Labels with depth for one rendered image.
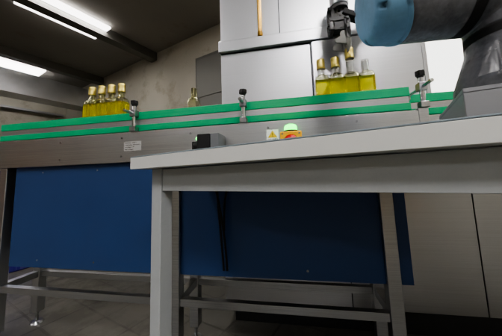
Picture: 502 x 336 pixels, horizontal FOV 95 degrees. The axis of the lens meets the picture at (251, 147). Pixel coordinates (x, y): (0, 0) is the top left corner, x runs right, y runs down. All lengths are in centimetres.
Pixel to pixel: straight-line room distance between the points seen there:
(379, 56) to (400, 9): 84
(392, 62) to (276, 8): 63
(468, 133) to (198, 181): 50
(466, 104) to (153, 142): 91
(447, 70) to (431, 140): 98
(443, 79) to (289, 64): 67
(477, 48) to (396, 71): 79
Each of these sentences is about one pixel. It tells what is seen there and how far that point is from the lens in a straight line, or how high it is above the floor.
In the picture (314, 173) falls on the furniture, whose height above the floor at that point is 69.
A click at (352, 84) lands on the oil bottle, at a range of 103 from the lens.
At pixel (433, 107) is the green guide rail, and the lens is 108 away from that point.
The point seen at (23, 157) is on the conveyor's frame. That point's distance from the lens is 144.
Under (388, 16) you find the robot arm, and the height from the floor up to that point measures 91.
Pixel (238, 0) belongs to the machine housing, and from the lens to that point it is 149.
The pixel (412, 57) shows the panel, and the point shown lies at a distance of 132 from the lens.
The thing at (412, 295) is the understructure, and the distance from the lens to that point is 131.
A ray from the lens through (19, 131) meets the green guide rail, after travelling 152.
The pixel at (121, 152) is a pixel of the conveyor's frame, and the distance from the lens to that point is 107.
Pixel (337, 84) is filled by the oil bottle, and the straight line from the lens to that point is 102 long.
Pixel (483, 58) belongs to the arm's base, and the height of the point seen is 84.
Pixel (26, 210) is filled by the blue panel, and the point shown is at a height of 56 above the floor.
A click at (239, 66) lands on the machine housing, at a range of 128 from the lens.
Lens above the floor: 69
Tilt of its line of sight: 7 degrees up
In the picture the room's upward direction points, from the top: 2 degrees counter-clockwise
